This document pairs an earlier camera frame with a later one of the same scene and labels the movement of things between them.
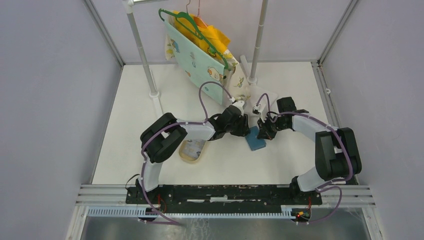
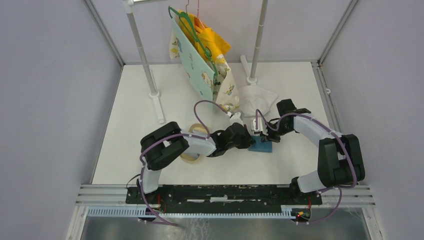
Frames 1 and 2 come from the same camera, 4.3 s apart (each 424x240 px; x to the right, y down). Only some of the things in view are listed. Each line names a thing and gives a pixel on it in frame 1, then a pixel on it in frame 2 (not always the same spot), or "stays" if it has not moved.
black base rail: x=223 y=196 stays
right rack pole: x=252 y=79 stays
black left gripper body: x=239 y=128 to x=242 y=143
